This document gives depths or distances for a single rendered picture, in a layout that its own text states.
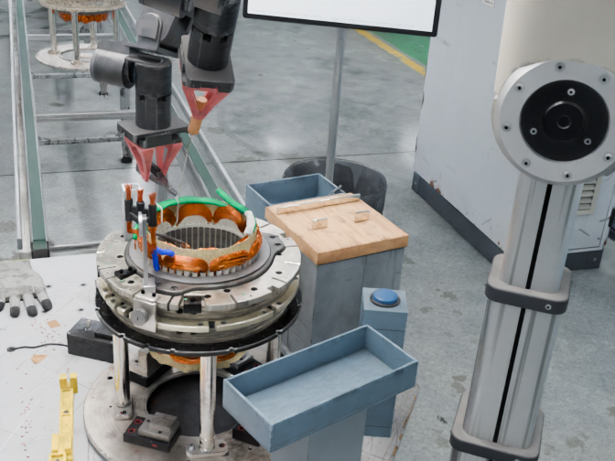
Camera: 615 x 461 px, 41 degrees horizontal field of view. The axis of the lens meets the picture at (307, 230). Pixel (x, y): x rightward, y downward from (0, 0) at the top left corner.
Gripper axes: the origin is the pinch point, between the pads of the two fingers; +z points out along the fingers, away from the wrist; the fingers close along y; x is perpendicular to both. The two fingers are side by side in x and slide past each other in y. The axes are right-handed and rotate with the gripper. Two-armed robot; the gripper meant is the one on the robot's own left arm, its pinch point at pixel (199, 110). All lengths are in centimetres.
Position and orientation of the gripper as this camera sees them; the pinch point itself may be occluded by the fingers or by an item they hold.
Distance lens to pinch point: 121.4
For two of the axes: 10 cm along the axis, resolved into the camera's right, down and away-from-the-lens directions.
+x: 9.6, 0.3, 2.9
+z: -2.3, 6.7, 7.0
